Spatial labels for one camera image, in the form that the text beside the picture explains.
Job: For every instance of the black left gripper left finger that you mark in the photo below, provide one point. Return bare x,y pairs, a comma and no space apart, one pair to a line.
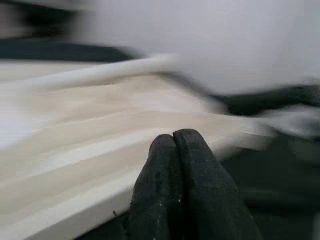
157,195

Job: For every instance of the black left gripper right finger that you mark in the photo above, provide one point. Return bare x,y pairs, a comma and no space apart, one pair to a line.
212,205

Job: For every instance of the white plastic children table top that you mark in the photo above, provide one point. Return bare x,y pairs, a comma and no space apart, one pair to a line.
87,125

